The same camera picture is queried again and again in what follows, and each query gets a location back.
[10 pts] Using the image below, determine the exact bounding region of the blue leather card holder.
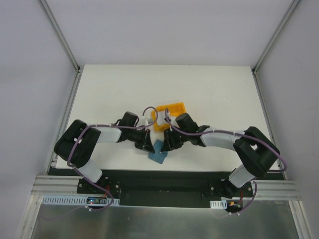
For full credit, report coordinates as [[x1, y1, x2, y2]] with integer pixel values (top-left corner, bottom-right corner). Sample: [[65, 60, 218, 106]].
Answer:
[[148, 139, 168, 164]]

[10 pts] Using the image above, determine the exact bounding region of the yellow plastic bin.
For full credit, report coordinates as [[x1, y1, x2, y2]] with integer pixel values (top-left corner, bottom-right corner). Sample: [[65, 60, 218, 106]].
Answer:
[[154, 102, 186, 132]]

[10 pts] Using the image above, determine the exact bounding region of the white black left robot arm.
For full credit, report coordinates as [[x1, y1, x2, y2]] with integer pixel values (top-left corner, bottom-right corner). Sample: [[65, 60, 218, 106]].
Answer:
[[54, 112, 155, 194]]

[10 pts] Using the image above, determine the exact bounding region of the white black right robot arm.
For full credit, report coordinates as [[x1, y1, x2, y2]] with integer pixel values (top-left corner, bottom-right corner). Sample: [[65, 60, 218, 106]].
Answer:
[[161, 109, 282, 197]]

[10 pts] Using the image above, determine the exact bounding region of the stack of white cards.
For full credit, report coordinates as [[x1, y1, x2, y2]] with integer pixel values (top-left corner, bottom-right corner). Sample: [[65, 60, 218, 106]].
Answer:
[[157, 111, 166, 125]]

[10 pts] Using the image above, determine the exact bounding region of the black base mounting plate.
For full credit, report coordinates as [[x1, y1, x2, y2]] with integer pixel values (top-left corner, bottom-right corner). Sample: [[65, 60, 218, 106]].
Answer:
[[76, 170, 257, 211]]

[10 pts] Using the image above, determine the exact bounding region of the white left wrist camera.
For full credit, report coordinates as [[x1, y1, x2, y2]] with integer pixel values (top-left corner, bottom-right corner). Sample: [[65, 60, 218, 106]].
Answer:
[[142, 117, 156, 126]]

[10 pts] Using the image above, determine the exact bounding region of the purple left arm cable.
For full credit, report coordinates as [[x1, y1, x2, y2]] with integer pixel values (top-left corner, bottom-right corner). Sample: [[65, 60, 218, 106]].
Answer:
[[67, 107, 158, 185]]

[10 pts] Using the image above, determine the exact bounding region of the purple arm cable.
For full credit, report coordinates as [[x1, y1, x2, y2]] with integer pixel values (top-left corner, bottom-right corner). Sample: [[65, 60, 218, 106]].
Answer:
[[67, 107, 158, 185], [165, 107, 288, 172]]

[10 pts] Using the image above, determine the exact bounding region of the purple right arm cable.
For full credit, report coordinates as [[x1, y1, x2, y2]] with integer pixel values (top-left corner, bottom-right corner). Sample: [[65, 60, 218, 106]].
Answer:
[[165, 107, 288, 172]]

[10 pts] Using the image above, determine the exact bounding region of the white slotted cable duct right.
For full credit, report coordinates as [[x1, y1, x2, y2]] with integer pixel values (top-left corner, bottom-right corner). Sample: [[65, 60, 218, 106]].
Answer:
[[210, 200, 227, 210]]

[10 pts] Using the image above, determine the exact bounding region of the white slotted cable duct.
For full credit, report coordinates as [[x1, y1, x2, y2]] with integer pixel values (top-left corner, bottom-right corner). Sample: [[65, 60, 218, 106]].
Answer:
[[42, 196, 120, 207], [210, 200, 227, 210]]

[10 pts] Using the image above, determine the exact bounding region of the aluminium frame rail left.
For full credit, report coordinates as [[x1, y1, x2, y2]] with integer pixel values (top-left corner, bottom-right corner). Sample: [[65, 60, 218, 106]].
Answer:
[[37, 0, 84, 73]]

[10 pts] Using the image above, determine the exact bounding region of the aluminium frame rail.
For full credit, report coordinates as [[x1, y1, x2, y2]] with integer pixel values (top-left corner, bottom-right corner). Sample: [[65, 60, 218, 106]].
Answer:
[[37, 0, 84, 73], [251, 0, 302, 75]]

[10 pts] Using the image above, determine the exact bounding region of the white slotted cable duct left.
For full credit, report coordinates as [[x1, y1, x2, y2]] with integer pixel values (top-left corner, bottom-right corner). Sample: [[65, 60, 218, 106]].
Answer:
[[42, 196, 120, 207]]

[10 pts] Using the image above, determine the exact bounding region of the aluminium frame rail right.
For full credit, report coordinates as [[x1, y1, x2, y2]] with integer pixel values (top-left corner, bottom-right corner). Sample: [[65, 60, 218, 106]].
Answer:
[[251, 0, 302, 75]]

